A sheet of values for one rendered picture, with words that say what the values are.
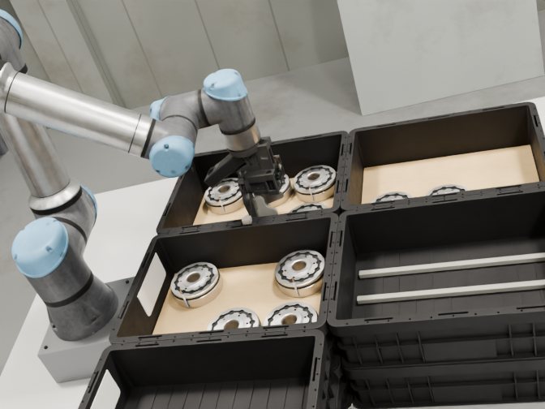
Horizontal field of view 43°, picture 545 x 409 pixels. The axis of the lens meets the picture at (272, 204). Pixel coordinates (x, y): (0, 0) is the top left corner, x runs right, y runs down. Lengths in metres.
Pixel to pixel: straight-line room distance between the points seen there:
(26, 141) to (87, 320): 0.39
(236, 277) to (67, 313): 0.36
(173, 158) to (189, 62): 2.99
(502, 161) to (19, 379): 1.17
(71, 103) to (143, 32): 2.94
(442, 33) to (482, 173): 1.96
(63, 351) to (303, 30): 2.89
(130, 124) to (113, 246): 0.73
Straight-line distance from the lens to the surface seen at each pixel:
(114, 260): 1.87
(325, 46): 4.11
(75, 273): 1.47
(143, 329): 1.37
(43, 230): 1.46
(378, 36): 3.42
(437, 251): 1.36
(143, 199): 2.06
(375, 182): 1.57
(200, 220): 1.63
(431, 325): 1.11
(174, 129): 1.26
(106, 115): 1.24
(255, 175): 1.41
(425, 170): 1.57
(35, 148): 1.46
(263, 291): 1.37
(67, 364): 1.57
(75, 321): 1.51
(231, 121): 1.34
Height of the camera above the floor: 1.73
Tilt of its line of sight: 35 degrees down
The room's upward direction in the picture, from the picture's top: 19 degrees counter-clockwise
